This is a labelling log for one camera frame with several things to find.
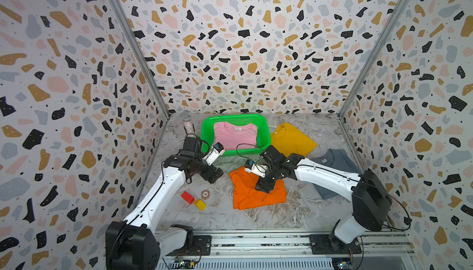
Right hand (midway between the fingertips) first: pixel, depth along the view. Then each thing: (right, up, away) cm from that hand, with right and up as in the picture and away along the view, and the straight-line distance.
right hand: (259, 180), depth 84 cm
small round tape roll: (-25, -8, +3) cm, 27 cm away
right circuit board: (+31, -29, -12) cm, 44 cm away
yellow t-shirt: (+19, +17, +26) cm, 37 cm away
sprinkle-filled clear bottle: (-34, +25, +4) cm, 42 cm away
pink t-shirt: (-13, +19, +24) cm, 34 cm away
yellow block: (-27, -11, 0) cm, 29 cm away
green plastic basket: (+4, +21, +22) cm, 30 cm away
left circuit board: (-29, -28, -13) cm, 43 cm away
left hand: (-19, +7, -2) cm, 21 cm away
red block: (-33, -9, +2) cm, 35 cm away
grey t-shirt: (+43, +7, +16) cm, 47 cm away
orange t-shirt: (-7, -8, +3) cm, 10 cm away
